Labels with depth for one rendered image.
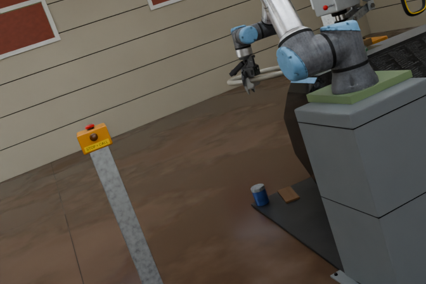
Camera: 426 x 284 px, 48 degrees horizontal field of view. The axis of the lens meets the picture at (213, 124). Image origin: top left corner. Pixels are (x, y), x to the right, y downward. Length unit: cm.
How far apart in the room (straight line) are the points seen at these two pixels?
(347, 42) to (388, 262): 88
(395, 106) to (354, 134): 20
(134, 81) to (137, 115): 61
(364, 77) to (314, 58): 22
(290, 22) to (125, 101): 701
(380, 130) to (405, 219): 38
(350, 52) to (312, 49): 16
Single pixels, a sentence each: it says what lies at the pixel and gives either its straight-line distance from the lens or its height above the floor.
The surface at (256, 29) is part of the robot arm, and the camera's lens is 258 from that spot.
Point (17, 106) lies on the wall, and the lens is 867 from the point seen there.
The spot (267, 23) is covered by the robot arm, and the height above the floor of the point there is 122.
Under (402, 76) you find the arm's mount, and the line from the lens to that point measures 210.
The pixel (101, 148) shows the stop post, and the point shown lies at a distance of 197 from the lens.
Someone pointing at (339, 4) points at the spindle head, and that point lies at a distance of 317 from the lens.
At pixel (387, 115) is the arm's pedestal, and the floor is 78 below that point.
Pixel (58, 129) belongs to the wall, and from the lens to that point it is 871.
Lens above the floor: 132
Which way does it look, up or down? 11 degrees down
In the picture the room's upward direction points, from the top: 19 degrees counter-clockwise
